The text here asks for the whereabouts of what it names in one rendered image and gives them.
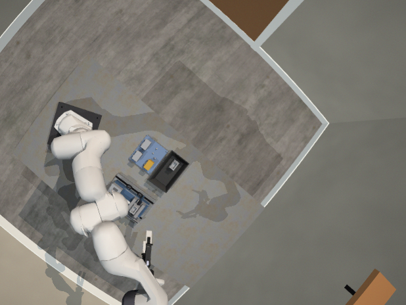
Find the yellow-orange block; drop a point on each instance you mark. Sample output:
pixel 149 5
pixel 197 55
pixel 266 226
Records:
pixel 148 165

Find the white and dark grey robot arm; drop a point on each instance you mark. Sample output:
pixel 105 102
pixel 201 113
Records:
pixel 113 252

